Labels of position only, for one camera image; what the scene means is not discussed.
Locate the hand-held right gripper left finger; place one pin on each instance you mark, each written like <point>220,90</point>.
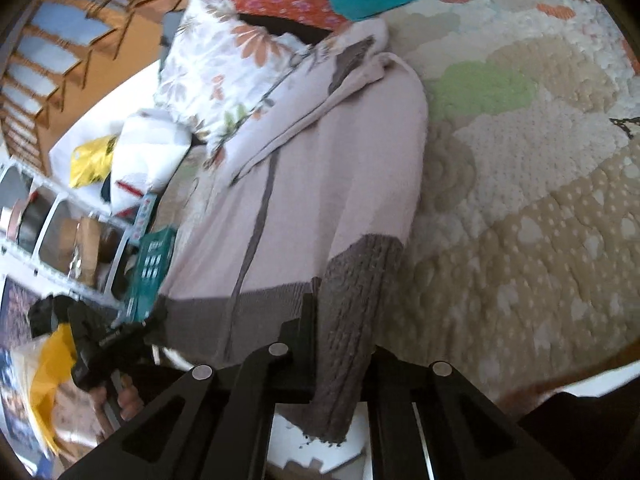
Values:
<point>299,360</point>

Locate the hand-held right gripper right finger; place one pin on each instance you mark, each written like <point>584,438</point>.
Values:
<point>395,390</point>

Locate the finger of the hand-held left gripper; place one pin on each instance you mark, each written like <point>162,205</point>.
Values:
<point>156,324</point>

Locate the pink grey knit sweater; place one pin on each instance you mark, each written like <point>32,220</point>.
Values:
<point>325,185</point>

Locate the person's left hand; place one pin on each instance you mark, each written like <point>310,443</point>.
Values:
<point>127,402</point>

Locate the yellow plastic bag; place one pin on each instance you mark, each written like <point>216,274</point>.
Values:
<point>47,375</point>

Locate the green plastic basket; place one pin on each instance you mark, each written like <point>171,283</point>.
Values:
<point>152,265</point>

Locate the white shelf unit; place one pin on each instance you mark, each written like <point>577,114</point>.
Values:
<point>50,240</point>

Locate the white plastic bag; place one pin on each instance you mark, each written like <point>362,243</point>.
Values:
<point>150,155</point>

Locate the yellow foil bag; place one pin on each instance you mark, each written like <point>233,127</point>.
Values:
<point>92,160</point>

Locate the beige patterned quilt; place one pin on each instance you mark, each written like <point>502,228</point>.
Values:
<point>525,185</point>

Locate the white floral pillow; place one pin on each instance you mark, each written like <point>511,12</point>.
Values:
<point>220,70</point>

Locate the wooden staircase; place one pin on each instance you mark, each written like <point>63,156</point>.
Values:
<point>65,35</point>

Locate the black cloth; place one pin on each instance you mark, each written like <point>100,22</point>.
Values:
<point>295,27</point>

